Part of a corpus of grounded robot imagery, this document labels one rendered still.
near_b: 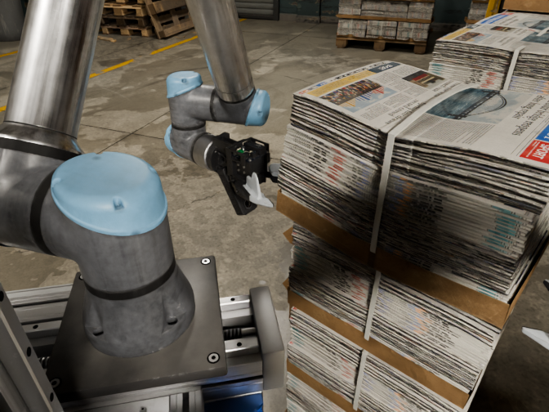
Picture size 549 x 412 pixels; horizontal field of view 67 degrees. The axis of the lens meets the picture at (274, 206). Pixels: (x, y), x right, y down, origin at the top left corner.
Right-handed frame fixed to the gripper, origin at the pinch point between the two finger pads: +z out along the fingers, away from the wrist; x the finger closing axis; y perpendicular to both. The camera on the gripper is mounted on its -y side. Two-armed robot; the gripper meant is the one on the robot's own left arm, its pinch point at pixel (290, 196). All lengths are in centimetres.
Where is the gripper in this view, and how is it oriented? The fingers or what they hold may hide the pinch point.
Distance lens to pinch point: 79.5
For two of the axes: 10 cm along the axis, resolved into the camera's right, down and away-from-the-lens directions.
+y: 0.0, -8.4, -5.4
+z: 7.5, 3.6, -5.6
